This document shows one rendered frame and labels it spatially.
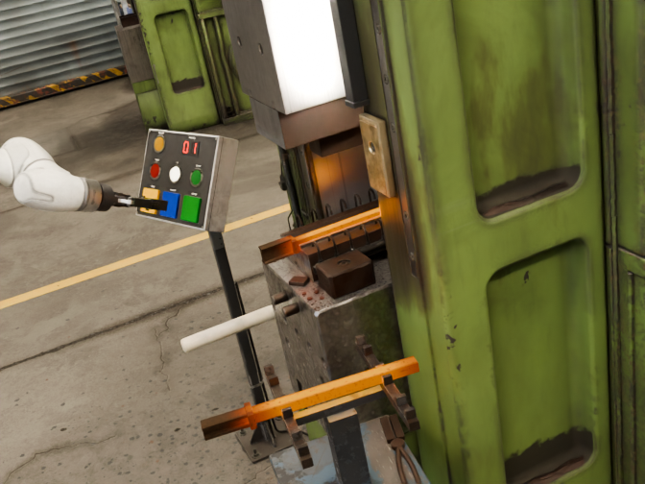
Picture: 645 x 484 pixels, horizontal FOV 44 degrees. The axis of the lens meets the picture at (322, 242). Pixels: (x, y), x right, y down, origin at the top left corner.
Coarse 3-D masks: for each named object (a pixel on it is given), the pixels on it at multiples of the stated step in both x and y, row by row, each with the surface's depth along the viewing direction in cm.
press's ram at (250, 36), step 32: (224, 0) 189; (256, 0) 168; (288, 0) 168; (320, 0) 171; (256, 32) 175; (288, 32) 170; (320, 32) 173; (256, 64) 183; (288, 64) 172; (320, 64) 175; (256, 96) 191; (288, 96) 175; (320, 96) 178
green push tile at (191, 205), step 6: (186, 198) 235; (192, 198) 234; (198, 198) 232; (186, 204) 235; (192, 204) 234; (198, 204) 232; (186, 210) 235; (192, 210) 233; (198, 210) 232; (180, 216) 237; (186, 216) 235; (192, 216) 233; (198, 216) 232; (192, 222) 233
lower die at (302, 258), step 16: (352, 208) 220; (368, 208) 216; (320, 224) 212; (368, 224) 206; (320, 240) 202; (336, 240) 201; (352, 240) 200; (288, 256) 214; (304, 256) 199; (368, 256) 204; (304, 272) 204
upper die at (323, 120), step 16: (256, 112) 196; (272, 112) 184; (304, 112) 183; (320, 112) 185; (336, 112) 187; (352, 112) 188; (256, 128) 200; (272, 128) 188; (288, 128) 183; (304, 128) 184; (320, 128) 186; (336, 128) 188; (352, 128) 190; (288, 144) 184
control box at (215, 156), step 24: (168, 144) 244; (216, 144) 230; (144, 168) 251; (168, 168) 243; (192, 168) 236; (216, 168) 230; (192, 192) 235; (216, 192) 232; (144, 216) 249; (216, 216) 233
